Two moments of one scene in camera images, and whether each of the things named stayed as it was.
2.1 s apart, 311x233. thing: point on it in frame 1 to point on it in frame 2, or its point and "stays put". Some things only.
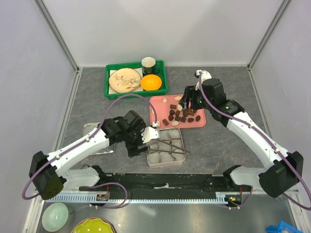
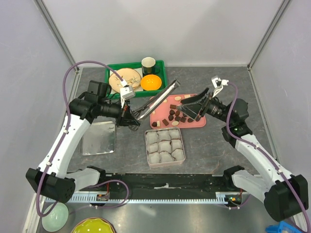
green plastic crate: x=163 y=89 stays put
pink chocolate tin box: x=167 y=150 stays put
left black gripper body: x=134 y=139 to x=124 y=111
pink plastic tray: x=170 y=114 stays put
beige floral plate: x=124 y=80 stays put
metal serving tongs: x=183 y=151 to x=148 y=107
